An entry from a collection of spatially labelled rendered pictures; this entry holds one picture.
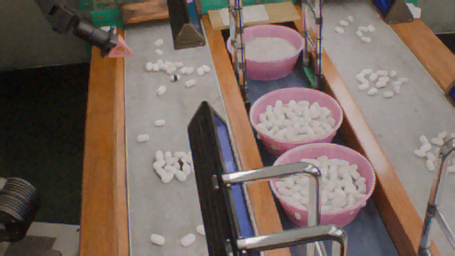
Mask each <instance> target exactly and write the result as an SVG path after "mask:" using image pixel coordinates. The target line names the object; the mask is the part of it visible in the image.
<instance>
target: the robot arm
mask: <svg viewBox="0 0 455 256"><path fill-rule="evenodd" d="M35 3H37V5H38V6H39V7H40V9H41V11H42V14H44V16H45V17H46V18H45V19H46V20H47V21H48V22H49V23H50V24H51V25H52V26H51V29H52V30H53V31H56V32H57V33H58V34H64V36H67V34H68V33H69V32H70V29H71V28H72V27H73V26H74V31H73V36H77V37H78V38H81V39H83V40H84V41H86V42H87V43H89V44H92V45H94V46H97V47H98V48H99V49H100V56H101V57H102V58H104V57H105V56H108V57H125V58H127V57H132V56H133V54H134V53H133V52H132V50H131V49H130V48H129V46H128V45H127V44H126V42H125V41H124V40H123V38H122V37H121V36H120V35H119V34H116V35H115V34H114V30H115V29H114V28H110V30H109V31H105V30H104V29H102V28H99V27H98V26H95V25H93V24H92V19H93V17H92V14H91V13H90V12H88V11H80V10H79V9H76V8H74V7H72V6H71V5H69V4H67V3H66V2H64V1H63V0H35ZM119 46H122V47H123V48H124V49H125V50H126V51H127V52H128V53H126V52H122V51H118V50H117V47H119Z"/></svg>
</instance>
